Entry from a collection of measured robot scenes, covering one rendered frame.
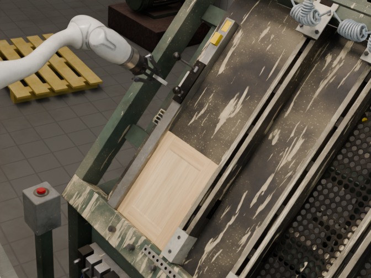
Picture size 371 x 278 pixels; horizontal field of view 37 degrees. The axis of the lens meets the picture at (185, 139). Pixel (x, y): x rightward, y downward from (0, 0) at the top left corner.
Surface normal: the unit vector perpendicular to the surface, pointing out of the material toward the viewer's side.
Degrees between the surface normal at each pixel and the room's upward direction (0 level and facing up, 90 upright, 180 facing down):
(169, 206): 51
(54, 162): 0
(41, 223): 90
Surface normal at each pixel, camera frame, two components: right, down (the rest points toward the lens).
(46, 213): 0.66, 0.46
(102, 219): -0.52, -0.29
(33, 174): 0.10, -0.84
